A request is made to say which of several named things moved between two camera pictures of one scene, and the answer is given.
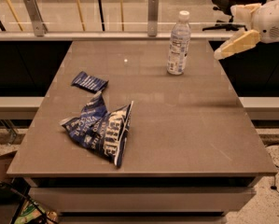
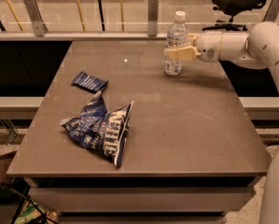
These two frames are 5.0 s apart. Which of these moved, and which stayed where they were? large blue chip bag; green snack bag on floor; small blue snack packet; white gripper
Moved: white gripper
Stayed: large blue chip bag; green snack bag on floor; small blue snack packet
